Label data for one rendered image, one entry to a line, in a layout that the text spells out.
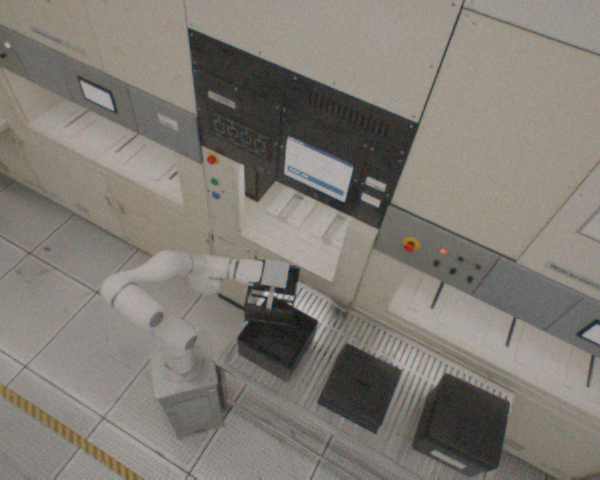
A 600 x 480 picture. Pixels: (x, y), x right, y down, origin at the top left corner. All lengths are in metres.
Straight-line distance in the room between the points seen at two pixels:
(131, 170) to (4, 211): 1.46
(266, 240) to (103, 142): 1.20
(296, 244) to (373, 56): 1.27
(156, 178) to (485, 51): 1.96
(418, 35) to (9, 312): 3.00
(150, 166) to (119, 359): 1.21
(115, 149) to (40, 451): 1.74
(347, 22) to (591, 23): 0.61
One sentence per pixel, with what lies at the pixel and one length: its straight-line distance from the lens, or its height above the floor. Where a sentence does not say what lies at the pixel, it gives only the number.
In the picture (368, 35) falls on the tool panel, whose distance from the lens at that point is 1.48.
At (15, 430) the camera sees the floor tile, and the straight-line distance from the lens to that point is 3.27.
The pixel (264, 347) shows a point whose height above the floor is 0.77.
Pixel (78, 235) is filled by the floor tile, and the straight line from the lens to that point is 3.80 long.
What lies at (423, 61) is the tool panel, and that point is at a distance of 1.46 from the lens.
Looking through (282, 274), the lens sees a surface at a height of 1.27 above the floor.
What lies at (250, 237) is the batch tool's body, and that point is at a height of 0.87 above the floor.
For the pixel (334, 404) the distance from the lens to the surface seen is 2.17.
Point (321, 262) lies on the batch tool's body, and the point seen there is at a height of 0.87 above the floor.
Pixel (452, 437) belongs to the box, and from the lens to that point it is 2.08.
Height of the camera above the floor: 2.90
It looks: 54 degrees down
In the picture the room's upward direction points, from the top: 9 degrees clockwise
